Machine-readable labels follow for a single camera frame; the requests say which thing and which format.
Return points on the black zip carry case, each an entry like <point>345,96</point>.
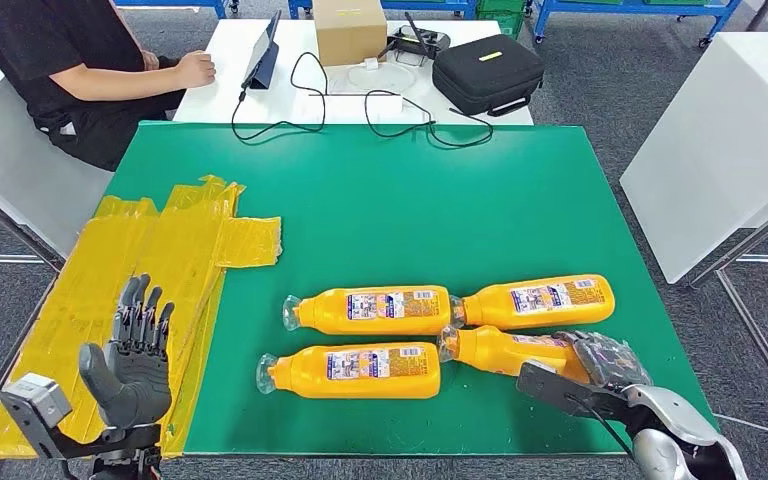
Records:
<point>486,74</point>

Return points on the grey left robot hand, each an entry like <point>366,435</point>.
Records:
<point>135,384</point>

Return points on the black remote controller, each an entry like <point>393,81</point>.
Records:
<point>420,40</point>

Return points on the person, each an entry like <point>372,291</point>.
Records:
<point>26,40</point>

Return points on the white desk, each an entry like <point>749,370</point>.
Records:
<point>222,76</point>

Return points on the small white charger plug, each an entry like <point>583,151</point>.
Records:
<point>371,64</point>

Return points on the person's left hand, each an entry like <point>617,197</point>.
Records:
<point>149,60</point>

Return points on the white power adapter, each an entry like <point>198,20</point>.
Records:
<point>388,106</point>

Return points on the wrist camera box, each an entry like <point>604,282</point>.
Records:
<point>550,391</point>
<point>33,401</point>

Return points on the blue metal rack frame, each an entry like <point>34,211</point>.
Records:
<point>629,6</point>

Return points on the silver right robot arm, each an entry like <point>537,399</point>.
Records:
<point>675,430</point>

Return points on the brown cardboard box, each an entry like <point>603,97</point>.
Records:
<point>349,33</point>

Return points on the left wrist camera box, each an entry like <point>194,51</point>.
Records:
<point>33,401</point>

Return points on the green plastic crate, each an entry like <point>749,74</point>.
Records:
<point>503,16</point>

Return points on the white table with metal legs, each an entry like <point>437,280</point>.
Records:
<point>13,166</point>
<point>722,152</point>

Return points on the dark tablet with cover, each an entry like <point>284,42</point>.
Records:
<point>263,53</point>

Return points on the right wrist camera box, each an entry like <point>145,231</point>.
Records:
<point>550,391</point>

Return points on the orange bottle with clear cap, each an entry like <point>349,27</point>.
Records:
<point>490,351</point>
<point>331,311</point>
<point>490,308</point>
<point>298,374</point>

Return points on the person's right forearm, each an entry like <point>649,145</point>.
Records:
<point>112,81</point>

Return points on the person's right hand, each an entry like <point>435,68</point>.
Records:
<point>195,69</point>

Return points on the person's left forearm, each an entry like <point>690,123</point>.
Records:
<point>129,26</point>

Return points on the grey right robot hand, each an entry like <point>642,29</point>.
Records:
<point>606,364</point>

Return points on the green table mat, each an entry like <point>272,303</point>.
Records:
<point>390,218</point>

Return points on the clear round plate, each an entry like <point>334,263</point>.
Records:
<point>380,78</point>

